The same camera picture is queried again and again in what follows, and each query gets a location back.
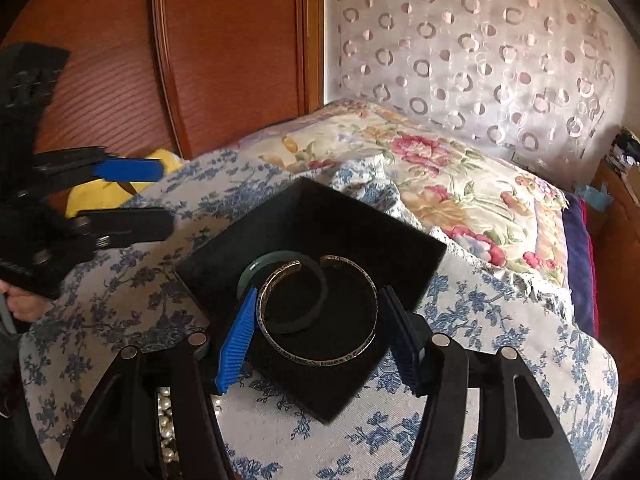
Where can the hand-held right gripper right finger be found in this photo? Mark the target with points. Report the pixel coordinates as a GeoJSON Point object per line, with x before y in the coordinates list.
{"type": "Point", "coordinates": [402, 340]}

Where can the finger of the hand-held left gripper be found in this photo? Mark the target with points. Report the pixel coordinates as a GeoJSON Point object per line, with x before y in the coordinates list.
{"type": "Point", "coordinates": [135, 225]}
{"type": "Point", "coordinates": [130, 170]}

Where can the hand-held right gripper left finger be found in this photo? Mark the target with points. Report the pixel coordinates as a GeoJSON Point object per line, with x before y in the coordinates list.
{"type": "Point", "coordinates": [235, 345]}

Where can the dark green jade bangle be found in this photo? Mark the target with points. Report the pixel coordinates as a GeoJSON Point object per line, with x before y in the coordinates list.
{"type": "Point", "coordinates": [247, 277]}

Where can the black jewelry box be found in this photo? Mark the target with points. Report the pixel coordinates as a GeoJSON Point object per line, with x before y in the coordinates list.
{"type": "Point", "coordinates": [300, 220]}

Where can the person's left hand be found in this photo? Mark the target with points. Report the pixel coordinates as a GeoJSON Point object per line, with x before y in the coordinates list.
{"type": "Point", "coordinates": [27, 305]}

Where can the yellow cloth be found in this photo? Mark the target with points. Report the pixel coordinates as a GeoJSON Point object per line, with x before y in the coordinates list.
{"type": "Point", "coordinates": [90, 195]}

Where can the blue floral blanket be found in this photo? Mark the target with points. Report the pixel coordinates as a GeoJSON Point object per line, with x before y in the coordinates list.
{"type": "Point", "coordinates": [125, 285]}

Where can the cream floral quilt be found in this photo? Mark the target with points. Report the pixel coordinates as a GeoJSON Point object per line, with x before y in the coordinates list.
{"type": "Point", "coordinates": [450, 185]}

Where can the brown wooden wardrobe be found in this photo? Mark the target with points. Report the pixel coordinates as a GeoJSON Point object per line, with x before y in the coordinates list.
{"type": "Point", "coordinates": [225, 35]}

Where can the purple blanket with red trim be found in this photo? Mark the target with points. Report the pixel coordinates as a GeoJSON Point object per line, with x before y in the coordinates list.
{"type": "Point", "coordinates": [580, 260]}

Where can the blue crumpled bag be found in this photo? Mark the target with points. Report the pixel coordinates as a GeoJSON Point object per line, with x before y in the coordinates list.
{"type": "Point", "coordinates": [592, 195]}

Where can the brown wooden cabinet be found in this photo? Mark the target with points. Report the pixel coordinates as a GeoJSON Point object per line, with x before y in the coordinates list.
{"type": "Point", "coordinates": [620, 240]}

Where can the pile of dark clothes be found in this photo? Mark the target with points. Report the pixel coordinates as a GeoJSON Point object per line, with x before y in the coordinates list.
{"type": "Point", "coordinates": [625, 145]}

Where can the circle patterned sheer curtain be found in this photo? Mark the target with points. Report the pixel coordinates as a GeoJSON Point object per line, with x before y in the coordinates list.
{"type": "Point", "coordinates": [450, 35]}

